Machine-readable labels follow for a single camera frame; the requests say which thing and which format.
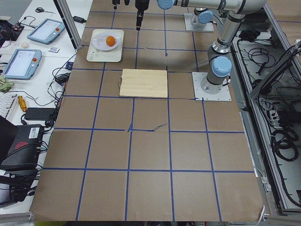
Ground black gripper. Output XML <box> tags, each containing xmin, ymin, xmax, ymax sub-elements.
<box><xmin>111</xmin><ymin>0</ymin><xmax>130</xmax><ymax>10</ymax></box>
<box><xmin>135</xmin><ymin>0</ymin><xmax>150</xmax><ymax>31</ymax></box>

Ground orange fruit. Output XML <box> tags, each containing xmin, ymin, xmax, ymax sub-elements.
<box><xmin>105</xmin><ymin>36</ymin><xmax>117</xmax><ymax>47</ymax></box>

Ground white round plate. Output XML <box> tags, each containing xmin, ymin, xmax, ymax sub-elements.
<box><xmin>92</xmin><ymin>32</ymin><xmax>121</xmax><ymax>51</ymax></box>

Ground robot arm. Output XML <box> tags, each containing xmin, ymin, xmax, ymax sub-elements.
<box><xmin>157</xmin><ymin>0</ymin><xmax>266</xmax><ymax>56</ymax></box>
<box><xmin>135</xmin><ymin>0</ymin><xmax>214</xmax><ymax>31</ymax></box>

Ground white bear tray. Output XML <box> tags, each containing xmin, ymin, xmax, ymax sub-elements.
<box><xmin>87</xmin><ymin>29</ymin><xmax>124</xmax><ymax>63</ymax></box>

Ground black power brick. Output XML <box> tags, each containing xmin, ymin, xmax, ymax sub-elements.
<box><xmin>72</xmin><ymin>16</ymin><xmax>87</xmax><ymax>24</ymax></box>

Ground bamboo cutting board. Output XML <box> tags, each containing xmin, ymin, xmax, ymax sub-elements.
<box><xmin>119</xmin><ymin>69</ymin><xmax>168</xmax><ymax>98</ymax></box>

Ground upper blue teach pendant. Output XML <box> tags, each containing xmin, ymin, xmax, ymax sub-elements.
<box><xmin>27</xmin><ymin>18</ymin><xmax>65</xmax><ymax>44</ymax></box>

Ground blue teach pendant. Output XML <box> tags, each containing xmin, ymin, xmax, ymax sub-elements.
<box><xmin>4</xmin><ymin>49</ymin><xmax>42</xmax><ymax>80</ymax></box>
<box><xmin>27</xmin><ymin>18</ymin><xmax>65</xmax><ymax>44</ymax></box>

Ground black scissors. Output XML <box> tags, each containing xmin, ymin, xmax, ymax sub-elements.
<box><xmin>35</xmin><ymin>7</ymin><xmax>53</xmax><ymax>13</ymax></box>

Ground small printed card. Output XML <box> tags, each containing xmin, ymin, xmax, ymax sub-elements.
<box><xmin>48</xmin><ymin>47</ymin><xmax>60</xmax><ymax>53</ymax></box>

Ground lower blue teach pendant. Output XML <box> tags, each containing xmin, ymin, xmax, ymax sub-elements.
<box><xmin>4</xmin><ymin>49</ymin><xmax>42</xmax><ymax>80</ymax></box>

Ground black power adapter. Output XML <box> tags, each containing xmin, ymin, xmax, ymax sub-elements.
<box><xmin>24</xmin><ymin>107</ymin><xmax>55</xmax><ymax>121</ymax></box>

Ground gold metal cylinder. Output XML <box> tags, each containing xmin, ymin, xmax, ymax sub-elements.
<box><xmin>18</xmin><ymin>96</ymin><xmax>27</xmax><ymax>112</ymax></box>

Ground white keyboard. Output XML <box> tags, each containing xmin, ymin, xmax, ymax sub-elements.
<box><xmin>0</xmin><ymin>94</ymin><xmax>18</xmax><ymax>120</ymax></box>

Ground black electronics box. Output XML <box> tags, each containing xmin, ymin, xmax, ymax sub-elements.
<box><xmin>0</xmin><ymin>124</ymin><xmax>44</xmax><ymax>171</ymax></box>

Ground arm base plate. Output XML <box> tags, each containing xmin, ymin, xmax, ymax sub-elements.
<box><xmin>184</xmin><ymin>13</ymin><xmax>214</xmax><ymax>33</ymax></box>
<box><xmin>192</xmin><ymin>72</ymin><xmax>231</xmax><ymax>101</ymax></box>

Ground aluminium frame post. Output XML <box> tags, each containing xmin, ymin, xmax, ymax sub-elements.
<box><xmin>53</xmin><ymin>0</ymin><xmax>82</xmax><ymax>50</ymax></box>

